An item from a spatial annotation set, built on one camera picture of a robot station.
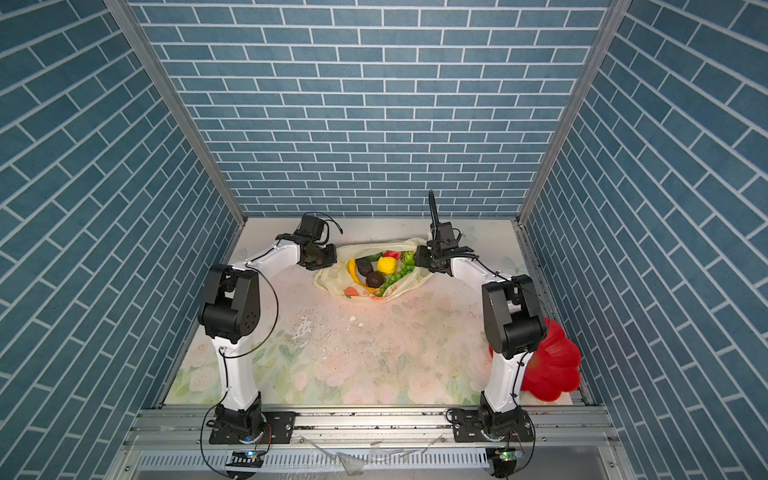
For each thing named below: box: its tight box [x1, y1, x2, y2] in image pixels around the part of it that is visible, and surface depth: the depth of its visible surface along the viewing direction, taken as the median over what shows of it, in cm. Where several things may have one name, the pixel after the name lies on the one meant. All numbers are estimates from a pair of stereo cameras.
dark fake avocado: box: [355, 257, 374, 277], surface depth 104 cm
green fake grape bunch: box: [379, 250, 415, 297], surface depth 104 cm
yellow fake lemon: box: [377, 256, 397, 275], surface depth 104 cm
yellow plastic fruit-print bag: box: [314, 237, 433, 301], surface depth 98 cm
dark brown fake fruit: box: [366, 270, 386, 289], surface depth 101 cm
